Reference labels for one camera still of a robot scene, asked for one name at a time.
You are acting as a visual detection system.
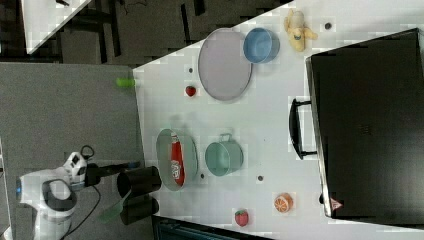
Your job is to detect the yellow plush banana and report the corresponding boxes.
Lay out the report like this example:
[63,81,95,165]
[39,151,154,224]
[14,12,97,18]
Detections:
[284,9,318,52]

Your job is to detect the large grey round plate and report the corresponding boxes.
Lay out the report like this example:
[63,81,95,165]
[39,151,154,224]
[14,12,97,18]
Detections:
[198,28,252,101]

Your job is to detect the green oval strainer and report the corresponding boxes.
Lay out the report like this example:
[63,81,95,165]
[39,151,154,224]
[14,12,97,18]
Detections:
[156,129,198,191]

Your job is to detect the black cable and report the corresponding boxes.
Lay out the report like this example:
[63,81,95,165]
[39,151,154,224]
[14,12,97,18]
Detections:
[59,144,102,240]

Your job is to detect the teal mug with handle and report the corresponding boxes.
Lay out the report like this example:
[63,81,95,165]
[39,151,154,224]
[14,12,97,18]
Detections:
[205,133,244,177]

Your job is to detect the strawberry toy with leaves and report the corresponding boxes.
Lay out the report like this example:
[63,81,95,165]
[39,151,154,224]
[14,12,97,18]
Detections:
[235,210,249,227]

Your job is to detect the blue cup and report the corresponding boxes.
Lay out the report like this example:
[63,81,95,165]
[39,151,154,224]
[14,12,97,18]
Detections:
[243,28,280,64]

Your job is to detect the red plush ketchup bottle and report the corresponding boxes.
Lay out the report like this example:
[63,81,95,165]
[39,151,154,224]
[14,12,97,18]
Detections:
[171,134,185,186]

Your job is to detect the silver black toaster oven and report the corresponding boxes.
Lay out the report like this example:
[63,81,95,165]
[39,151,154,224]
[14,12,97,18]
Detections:
[305,28,424,229]

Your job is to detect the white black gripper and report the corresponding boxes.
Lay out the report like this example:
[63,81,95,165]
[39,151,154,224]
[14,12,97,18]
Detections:
[63,152,140,191]

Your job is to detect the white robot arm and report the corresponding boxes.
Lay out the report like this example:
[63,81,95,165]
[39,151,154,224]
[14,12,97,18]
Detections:
[16,152,140,240]

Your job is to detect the green object at table edge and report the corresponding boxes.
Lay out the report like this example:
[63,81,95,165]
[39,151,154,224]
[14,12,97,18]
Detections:
[116,78,136,88]

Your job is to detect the orange slice toy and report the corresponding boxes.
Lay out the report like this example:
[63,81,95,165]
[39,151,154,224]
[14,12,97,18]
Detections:
[274,193,294,213]

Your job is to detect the small red strawberry toy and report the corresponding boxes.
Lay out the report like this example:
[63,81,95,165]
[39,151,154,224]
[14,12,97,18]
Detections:
[185,86,196,97]

